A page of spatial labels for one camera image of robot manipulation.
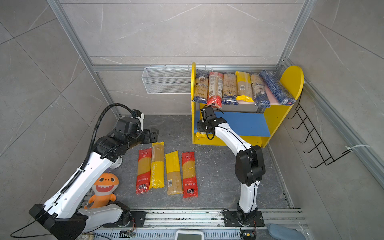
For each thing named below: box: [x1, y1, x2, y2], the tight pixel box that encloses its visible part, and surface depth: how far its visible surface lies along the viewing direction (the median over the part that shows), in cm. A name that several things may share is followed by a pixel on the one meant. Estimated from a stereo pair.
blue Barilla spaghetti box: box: [259, 69, 296, 106], surface depth 72 cm
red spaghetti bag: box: [135, 147, 152, 196], surface depth 89 cm
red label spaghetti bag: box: [207, 71, 224, 109], surface depth 73 cm
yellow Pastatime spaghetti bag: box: [195, 132, 208, 138], surface depth 89 cm
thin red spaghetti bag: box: [182, 151, 198, 199], surface depth 87 cm
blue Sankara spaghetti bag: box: [192, 69, 210, 104], surface depth 74 cm
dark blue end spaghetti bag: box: [222, 73, 239, 106], surface depth 74 cm
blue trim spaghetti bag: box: [250, 72, 271, 108], surface depth 73 cm
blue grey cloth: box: [268, 223, 307, 240], surface depth 70 cm
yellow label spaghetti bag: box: [149, 141, 165, 190], surface depth 91 cm
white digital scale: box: [175, 230, 204, 240], surface depth 67 cm
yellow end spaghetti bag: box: [235, 71, 254, 103], surface depth 75 cm
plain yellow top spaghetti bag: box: [165, 150, 183, 196], surface depth 89 cm
